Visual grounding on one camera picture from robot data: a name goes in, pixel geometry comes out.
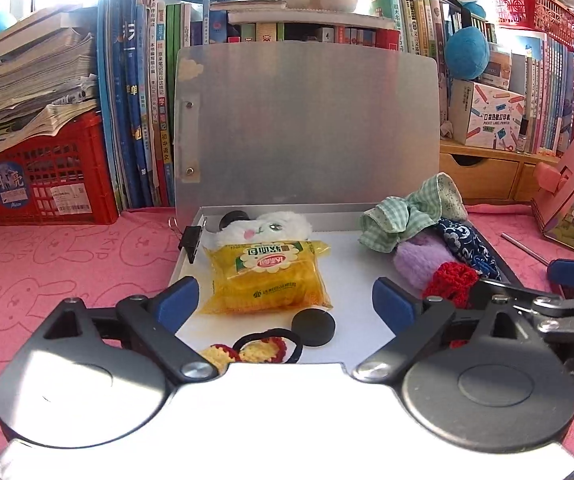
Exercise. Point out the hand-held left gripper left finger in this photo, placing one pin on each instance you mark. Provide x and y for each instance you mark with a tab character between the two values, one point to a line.
179	302

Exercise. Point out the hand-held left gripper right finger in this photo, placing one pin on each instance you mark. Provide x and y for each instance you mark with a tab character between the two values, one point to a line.
394	305

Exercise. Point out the purple plush toy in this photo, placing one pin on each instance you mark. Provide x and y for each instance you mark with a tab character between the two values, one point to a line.
419	262

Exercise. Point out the red crochet scrunchie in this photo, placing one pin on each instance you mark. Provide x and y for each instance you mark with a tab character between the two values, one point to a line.
454	277

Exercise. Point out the black round disc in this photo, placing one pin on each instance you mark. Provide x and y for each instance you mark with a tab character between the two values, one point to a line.
313	327
232	218

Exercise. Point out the yellow snack packet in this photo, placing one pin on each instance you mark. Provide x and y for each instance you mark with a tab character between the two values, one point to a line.
267	280

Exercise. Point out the green checked cloth pouch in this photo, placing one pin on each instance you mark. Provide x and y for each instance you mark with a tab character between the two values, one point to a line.
407	215

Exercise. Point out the blue floral cloth pouch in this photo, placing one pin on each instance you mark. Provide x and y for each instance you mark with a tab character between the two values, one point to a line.
467	242

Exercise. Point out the white plush toy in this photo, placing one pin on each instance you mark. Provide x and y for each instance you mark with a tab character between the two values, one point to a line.
277	225

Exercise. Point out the grey cardboard box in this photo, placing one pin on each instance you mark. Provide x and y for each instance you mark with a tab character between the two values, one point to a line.
307	125

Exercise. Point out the thin metal rod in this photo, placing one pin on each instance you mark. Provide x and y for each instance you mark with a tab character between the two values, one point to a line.
524	248

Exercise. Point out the black binder clip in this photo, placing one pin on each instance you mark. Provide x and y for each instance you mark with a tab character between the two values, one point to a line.
192	242

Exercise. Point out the wooden drawer box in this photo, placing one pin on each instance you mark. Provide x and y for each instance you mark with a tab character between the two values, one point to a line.
487	175

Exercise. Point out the pink rabbit print blanket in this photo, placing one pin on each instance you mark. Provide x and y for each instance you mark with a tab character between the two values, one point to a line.
42	270

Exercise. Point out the small glass bottle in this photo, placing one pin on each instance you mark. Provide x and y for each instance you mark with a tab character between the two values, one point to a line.
522	137

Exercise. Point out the red plastic crate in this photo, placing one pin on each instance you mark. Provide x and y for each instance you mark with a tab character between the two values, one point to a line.
52	180

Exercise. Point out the white printed carton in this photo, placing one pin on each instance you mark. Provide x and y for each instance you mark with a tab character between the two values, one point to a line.
487	112

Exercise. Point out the row of colourful upright books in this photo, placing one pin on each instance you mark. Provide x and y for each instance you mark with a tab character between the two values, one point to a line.
552	90

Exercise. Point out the row of tall blue books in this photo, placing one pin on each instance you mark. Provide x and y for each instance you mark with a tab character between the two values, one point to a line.
137	95

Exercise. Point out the blue white round plush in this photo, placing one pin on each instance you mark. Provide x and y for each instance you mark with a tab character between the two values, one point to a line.
467	52

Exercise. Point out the red plastic basket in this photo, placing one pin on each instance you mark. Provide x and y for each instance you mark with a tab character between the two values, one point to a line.
537	12

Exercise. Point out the stack of worn books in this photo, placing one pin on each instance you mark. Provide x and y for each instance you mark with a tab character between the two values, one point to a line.
37	75

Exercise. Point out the row of small books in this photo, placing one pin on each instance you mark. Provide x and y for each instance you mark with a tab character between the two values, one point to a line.
292	27

